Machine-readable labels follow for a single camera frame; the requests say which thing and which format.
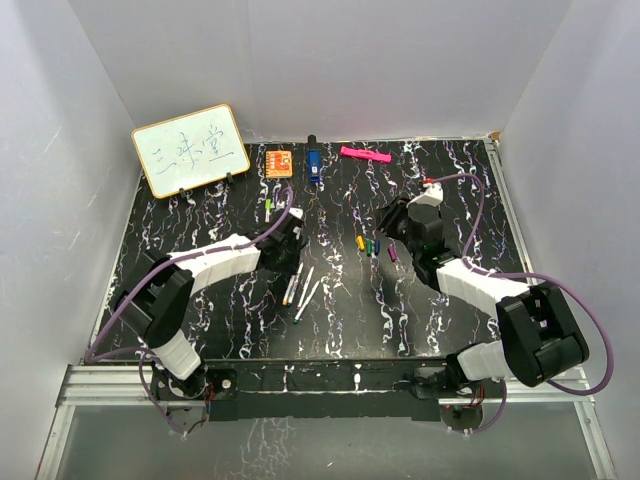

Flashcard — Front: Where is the white pen orange end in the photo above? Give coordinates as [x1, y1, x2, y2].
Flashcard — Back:
[282, 263, 303, 306]

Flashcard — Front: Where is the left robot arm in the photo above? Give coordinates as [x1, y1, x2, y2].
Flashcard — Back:
[112, 208, 306, 399]

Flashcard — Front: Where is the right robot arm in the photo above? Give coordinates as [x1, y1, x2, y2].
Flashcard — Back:
[375, 196, 590, 397]

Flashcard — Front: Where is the purple pen cap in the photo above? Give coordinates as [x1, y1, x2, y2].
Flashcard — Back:
[388, 244, 398, 262]

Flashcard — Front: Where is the white pen magenta end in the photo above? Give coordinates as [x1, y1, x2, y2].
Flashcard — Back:
[296, 266, 315, 312]

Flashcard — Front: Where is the white pen green end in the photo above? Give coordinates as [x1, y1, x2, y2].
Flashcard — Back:
[293, 280, 321, 324]

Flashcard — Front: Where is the pink flat tool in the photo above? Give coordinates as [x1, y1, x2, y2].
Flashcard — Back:
[340, 145, 392, 164]

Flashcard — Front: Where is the orange small notebook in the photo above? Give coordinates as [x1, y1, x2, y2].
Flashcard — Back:
[265, 150, 293, 179]

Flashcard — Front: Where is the blue stapler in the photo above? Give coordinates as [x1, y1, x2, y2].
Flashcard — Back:
[307, 135, 322, 184]

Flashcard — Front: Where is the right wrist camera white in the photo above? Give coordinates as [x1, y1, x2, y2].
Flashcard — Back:
[409, 181, 444, 207]

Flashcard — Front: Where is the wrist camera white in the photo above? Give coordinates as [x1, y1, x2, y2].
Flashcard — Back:
[409, 181, 444, 207]
[286, 207, 304, 229]

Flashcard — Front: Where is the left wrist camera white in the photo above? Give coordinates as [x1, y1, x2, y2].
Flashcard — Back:
[286, 207, 304, 229]

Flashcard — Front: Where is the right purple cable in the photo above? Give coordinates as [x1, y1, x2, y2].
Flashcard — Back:
[424, 173, 615, 436]

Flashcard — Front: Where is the purple cable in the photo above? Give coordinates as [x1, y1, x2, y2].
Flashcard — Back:
[83, 187, 296, 437]
[424, 173, 615, 436]

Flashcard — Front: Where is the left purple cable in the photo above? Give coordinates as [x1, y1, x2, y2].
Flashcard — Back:
[83, 187, 296, 437]

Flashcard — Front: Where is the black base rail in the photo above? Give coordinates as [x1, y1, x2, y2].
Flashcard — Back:
[151, 358, 504, 422]

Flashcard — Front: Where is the white board yellow frame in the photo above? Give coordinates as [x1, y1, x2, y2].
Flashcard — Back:
[131, 104, 251, 199]

